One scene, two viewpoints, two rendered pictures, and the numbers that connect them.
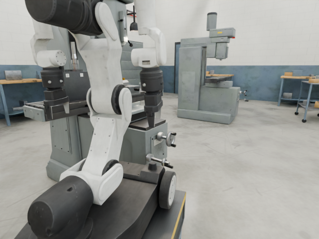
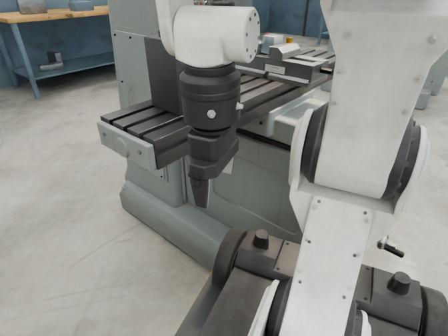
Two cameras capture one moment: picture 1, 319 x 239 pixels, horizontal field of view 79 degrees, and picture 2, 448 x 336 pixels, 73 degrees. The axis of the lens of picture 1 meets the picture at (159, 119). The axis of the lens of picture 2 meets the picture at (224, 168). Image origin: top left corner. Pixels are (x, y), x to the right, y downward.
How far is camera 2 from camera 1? 0.62 m
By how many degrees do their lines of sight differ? 18
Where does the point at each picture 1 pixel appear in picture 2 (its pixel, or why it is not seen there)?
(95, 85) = (346, 124)
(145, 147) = not seen: hidden behind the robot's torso
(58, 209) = not seen: outside the picture
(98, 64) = (390, 65)
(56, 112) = (176, 145)
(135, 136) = not seen: hidden behind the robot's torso
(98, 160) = (323, 315)
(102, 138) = (332, 258)
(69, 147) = (163, 171)
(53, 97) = (216, 155)
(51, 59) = (229, 43)
